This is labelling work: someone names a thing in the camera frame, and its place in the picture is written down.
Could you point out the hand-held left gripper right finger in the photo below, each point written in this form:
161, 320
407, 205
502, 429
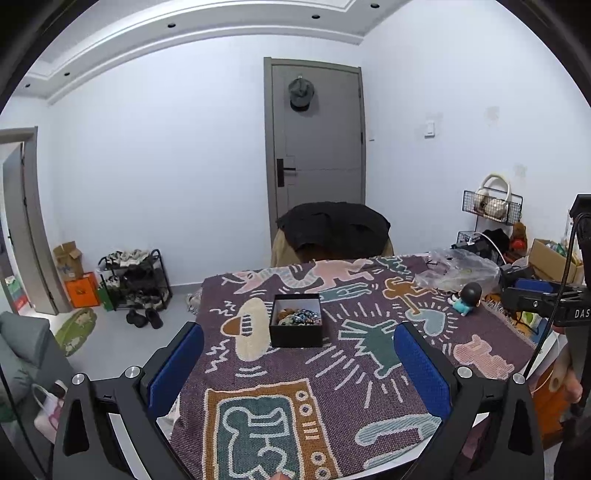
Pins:
422, 374

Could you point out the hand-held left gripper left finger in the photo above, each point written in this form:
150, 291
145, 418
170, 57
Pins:
175, 369

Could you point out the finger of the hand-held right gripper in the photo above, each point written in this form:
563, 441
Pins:
526, 300

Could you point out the black jewelry box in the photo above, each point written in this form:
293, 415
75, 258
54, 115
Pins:
295, 337

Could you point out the person's right hand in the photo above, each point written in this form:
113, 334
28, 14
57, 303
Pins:
575, 387

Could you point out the large cardboard box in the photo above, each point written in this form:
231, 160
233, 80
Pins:
549, 261

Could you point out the black shoe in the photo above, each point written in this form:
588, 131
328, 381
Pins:
154, 318
135, 317

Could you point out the black haired toy figurine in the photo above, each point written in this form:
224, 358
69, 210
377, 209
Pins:
468, 297

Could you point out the brown plush toy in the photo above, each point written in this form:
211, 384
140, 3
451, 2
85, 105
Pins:
518, 235

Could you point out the clear plastic bag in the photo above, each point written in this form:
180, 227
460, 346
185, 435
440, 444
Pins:
461, 272

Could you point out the printed blanket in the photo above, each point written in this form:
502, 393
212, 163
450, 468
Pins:
323, 378

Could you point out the green paper bag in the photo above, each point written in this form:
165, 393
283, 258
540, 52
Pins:
105, 297

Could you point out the black shoe rack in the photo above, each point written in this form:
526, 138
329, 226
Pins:
134, 277

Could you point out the green floor rug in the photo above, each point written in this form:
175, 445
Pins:
76, 330

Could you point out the orange box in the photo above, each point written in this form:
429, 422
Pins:
82, 290

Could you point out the white tote bag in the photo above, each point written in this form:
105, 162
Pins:
46, 408

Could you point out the open cardboard box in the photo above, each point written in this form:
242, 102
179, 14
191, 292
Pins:
68, 261

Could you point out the grey sofa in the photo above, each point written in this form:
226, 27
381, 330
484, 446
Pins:
23, 341

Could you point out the tan chair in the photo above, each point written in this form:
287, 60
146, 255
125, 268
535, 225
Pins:
281, 251

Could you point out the black jacket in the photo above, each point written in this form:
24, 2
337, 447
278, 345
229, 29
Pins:
332, 226

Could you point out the green red box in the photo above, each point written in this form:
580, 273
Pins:
17, 295

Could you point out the grey interior door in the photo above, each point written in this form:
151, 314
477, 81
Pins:
27, 221

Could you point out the grey entrance door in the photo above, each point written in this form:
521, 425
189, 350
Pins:
323, 138

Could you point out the grey hat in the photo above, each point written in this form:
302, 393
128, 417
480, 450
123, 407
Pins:
301, 92

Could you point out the white light switch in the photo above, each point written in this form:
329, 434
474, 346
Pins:
430, 128

